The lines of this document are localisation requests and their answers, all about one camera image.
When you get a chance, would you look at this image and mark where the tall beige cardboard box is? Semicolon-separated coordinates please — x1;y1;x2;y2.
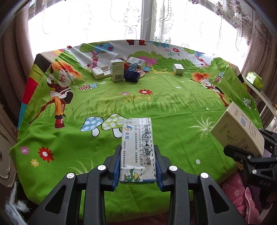
211;103;264;158

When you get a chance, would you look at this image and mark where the green white medicine box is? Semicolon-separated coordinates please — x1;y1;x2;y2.
119;118;156;183

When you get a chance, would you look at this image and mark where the white plastic charger case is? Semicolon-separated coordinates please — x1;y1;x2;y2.
91;65;111;80

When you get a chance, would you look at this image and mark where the small white logo box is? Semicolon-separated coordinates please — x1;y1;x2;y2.
114;53;126;61

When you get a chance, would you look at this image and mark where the pink quilted blanket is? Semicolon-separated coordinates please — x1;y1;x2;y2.
108;172;267;224

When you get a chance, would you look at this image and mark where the white curved shelf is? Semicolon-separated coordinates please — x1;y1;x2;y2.
242;76;276;119

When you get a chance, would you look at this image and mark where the green tissue pack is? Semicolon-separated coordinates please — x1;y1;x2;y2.
245;71;263;91

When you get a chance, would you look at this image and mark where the green cartoon print tablecloth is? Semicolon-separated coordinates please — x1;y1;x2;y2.
9;39;263;223

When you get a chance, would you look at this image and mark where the small silver white box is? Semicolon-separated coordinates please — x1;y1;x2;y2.
172;63;185;75

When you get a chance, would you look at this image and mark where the white lace curtain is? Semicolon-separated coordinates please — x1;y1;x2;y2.
27;1;254;66

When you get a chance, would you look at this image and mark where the dark blue round pouch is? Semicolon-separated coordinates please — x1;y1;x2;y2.
124;70;140;83

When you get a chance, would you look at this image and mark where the blue perforated plastic toy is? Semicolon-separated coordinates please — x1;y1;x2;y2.
128;63;139;71

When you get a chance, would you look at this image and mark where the tall white barcode box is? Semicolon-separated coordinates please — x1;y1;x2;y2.
110;60;124;82

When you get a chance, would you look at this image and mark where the brown drape curtain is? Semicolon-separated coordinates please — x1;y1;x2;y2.
1;3;34;120

